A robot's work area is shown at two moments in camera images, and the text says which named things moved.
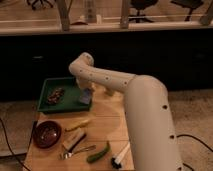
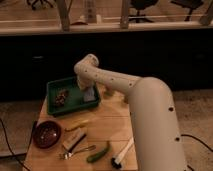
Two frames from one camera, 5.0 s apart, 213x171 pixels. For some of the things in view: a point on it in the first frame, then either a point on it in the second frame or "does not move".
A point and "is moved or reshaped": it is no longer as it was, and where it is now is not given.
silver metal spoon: x=69 y=154 does not move
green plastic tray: x=70 y=101 is moved or reshaped
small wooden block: x=109 y=92 does not move
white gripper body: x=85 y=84 does not move
